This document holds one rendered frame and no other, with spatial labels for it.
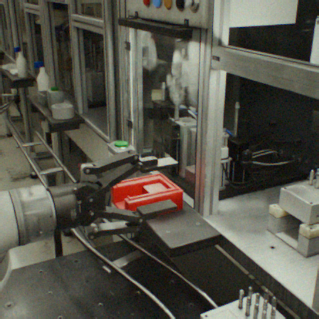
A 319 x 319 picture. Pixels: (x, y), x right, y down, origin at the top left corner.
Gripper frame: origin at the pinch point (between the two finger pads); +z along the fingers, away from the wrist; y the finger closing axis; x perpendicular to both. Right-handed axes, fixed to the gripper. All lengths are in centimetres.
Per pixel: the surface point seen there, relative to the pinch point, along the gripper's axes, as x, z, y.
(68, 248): 158, 19, -112
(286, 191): 2.7, 33.3, -9.5
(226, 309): -14.0, 5.9, -19.5
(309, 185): 2.6, 39.9, -9.4
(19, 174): 281, 14, -113
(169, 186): 28.2, 17.1, -16.0
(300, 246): -4.8, 32.0, -19.4
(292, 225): 3.2, 37.0, -19.7
